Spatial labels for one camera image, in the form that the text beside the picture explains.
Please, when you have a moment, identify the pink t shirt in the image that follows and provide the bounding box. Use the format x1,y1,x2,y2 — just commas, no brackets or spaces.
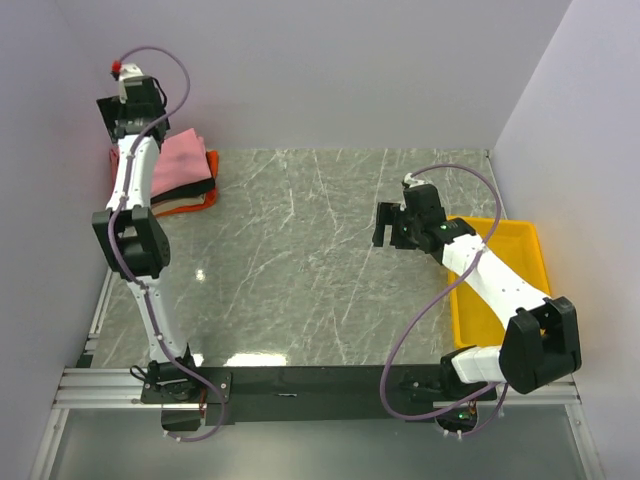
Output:
151,128,212,197

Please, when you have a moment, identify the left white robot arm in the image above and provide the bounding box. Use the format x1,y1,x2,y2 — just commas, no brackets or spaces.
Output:
92,65,200,402

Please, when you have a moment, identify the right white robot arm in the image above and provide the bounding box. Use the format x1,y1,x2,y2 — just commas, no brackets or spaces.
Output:
372,183,582,399

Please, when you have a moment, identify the salmon folded t shirt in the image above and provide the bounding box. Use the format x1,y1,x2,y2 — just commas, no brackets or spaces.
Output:
109,145,120,184

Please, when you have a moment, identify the black folded t shirt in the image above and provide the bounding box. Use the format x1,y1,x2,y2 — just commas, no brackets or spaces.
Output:
151,178,216,205

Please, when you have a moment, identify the cream folded t shirt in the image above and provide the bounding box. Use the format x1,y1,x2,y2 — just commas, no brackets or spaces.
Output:
152,195,206,215

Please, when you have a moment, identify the yellow plastic tray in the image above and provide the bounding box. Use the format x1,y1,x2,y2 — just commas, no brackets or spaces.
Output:
447,216,554,351

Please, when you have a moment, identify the orange folded t shirt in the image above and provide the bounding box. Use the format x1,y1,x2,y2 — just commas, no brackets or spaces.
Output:
153,150,219,217

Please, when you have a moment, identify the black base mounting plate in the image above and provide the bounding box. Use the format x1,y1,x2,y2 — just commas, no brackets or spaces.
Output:
141,364,497,431

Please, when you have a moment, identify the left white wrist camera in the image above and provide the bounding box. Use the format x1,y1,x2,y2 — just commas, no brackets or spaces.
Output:
111,60,144,104

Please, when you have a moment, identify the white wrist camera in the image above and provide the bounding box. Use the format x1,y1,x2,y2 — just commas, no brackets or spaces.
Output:
401,172,425,189
111,60,144,104

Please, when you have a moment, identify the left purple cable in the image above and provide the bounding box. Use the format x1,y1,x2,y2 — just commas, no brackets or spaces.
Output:
108,45,231,445

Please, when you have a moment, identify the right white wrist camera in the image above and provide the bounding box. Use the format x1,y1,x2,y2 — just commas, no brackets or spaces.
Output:
401,172,425,189

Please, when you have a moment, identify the aluminium frame rail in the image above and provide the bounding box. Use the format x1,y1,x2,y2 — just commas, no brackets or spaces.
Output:
53,368,582,410

